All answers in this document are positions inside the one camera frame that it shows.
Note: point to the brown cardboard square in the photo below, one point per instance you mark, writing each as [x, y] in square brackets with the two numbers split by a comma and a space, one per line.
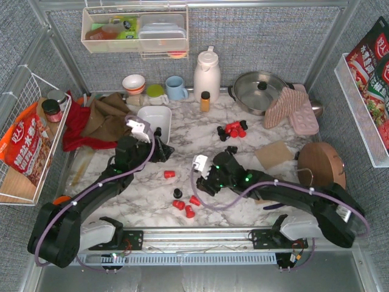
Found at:
[273, 154]

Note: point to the steel cup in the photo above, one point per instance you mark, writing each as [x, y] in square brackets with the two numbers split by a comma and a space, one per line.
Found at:
[317, 108]

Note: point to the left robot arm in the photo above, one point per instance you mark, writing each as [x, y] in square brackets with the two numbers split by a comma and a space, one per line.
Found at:
[56, 235]

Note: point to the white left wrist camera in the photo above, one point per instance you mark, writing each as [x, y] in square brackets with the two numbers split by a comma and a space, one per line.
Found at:
[140, 130]

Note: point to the round wooden board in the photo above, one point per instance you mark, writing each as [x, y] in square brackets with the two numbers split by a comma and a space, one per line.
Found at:
[319, 164]

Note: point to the black coffee capsule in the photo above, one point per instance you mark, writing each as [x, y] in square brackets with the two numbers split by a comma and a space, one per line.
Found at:
[223, 137]
[177, 193]
[158, 132]
[243, 125]
[232, 149]
[220, 131]

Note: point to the pink egg tray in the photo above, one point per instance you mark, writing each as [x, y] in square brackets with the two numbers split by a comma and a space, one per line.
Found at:
[304, 121]

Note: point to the white orange striped bowl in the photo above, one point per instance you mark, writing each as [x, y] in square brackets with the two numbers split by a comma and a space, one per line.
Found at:
[134, 84]

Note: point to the red cloth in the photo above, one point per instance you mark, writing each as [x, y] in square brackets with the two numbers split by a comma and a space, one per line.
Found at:
[76, 120]

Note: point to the clear plastic container stack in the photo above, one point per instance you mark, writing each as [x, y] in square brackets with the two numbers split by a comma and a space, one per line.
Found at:
[162, 32]

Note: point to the green lidded white cup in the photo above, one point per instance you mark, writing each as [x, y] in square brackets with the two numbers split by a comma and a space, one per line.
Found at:
[156, 95]

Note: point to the steel pot with glass lid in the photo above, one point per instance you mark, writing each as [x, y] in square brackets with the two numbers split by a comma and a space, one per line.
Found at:
[255, 91]

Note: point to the white rectangular storage basket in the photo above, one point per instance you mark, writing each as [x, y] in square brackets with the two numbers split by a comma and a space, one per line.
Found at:
[157, 116]

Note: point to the pink striped cloth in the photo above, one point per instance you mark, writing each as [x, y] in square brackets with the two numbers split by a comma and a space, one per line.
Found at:
[288, 102]

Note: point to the brown cloth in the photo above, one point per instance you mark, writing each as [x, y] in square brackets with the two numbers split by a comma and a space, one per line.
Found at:
[107, 119]

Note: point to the silver lid glass jar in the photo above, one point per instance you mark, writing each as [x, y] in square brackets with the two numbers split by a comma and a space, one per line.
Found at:
[59, 96]

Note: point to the orange spice bottle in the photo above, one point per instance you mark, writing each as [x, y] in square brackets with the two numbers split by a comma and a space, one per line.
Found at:
[205, 101]

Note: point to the pink yellow sponge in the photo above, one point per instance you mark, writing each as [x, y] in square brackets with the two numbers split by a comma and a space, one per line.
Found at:
[177, 54]

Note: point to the blue mug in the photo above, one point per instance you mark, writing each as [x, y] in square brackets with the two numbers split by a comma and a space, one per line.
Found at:
[175, 88]

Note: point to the green labelled packet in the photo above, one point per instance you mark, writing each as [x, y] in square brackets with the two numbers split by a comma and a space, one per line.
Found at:
[130, 25]

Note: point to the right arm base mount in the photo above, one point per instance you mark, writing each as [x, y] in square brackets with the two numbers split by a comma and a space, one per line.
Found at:
[272, 238]

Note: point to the purple spatula handle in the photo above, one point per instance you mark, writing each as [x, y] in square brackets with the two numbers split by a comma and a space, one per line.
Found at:
[273, 206]

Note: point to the orange liquid bottle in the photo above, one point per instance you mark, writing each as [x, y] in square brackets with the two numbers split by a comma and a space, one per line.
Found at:
[106, 32]

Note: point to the white thermos jug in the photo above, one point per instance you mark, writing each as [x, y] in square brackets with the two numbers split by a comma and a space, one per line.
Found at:
[207, 75]

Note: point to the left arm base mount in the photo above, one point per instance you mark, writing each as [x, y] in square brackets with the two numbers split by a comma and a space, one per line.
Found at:
[132, 240]

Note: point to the red coffee capsule cluster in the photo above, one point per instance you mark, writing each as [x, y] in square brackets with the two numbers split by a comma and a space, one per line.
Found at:
[234, 130]

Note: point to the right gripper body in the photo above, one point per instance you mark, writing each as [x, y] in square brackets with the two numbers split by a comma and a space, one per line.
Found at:
[208, 180]

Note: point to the orange cup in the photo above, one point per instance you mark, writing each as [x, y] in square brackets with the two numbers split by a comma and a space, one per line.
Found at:
[61, 199]

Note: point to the dark lid glass jar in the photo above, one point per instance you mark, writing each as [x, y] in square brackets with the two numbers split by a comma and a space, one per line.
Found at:
[52, 110]

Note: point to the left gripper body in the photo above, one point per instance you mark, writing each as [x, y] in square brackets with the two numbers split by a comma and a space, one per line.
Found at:
[157, 145]

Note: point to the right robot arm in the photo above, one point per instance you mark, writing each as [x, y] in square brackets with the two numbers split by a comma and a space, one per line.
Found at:
[335, 212]

